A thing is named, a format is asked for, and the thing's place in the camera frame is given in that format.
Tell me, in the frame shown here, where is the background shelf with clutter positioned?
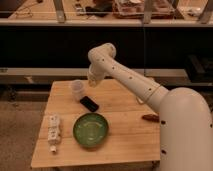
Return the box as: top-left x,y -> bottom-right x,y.
0,0 -> 213,27

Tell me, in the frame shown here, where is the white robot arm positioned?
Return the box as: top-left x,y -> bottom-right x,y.
88,43 -> 213,171

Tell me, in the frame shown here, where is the brown object on table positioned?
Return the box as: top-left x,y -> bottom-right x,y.
142,114 -> 159,122

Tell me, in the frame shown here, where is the wooden table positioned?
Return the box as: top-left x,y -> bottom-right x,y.
31,79 -> 160,168

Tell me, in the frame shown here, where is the green bowl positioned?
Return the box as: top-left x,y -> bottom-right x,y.
73,113 -> 109,148

